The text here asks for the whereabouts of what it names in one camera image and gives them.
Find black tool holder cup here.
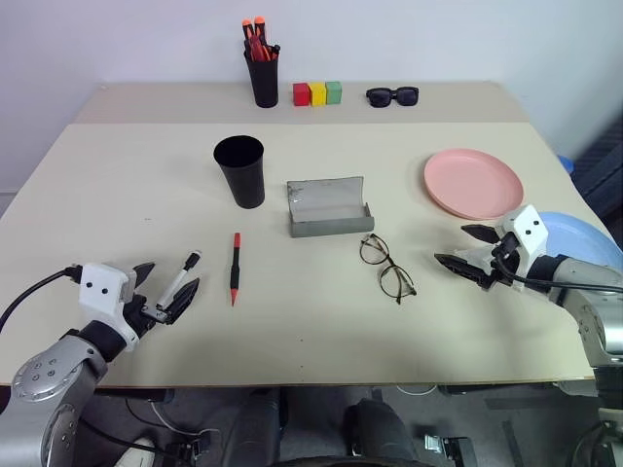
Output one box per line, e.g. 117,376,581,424
242,47,281,110

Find pink plate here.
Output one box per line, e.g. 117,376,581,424
422,148,526,221

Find white marker with black cap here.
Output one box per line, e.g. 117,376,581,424
155,249,202,309

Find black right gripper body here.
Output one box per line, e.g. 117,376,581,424
478,233,521,292

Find open grey glasses case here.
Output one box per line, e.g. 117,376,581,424
285,175,377,239

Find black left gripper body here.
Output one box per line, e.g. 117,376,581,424
123,292,170,341

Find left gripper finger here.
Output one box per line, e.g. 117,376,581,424
165,277,202,325
133,262,157,296

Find dark rounded shape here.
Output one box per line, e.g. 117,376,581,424
342,397,422,467

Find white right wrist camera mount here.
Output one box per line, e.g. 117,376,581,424
495,203,550,294

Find empty black cup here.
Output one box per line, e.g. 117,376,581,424
212,134,267,210

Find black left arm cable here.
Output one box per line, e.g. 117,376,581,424
0,265,82,337

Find red and black pen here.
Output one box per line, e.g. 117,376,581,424
229,232,243,308

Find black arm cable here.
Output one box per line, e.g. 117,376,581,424
495,241,623,297
0,265,82,337

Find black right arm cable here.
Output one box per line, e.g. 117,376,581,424
495,241,623,297

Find tortoiseshell eyeglasses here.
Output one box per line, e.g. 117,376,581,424
359,233,419,306

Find light blue plate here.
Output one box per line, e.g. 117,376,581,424
537,211,623,289

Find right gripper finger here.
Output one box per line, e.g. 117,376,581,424
460,223,503,246
433,248,492,289

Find metal bracket on floor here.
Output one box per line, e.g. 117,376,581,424
421,432,477,467

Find black sunglasses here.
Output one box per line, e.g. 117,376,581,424
365,86,421,109

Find black ribbed object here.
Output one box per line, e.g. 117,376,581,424
569,115,623,221

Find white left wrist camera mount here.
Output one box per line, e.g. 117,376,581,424
77,263,140,354

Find white floor cable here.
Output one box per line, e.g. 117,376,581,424
149,402,218,438

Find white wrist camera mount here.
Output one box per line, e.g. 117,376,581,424
77,263,140,354
495,203,550,294

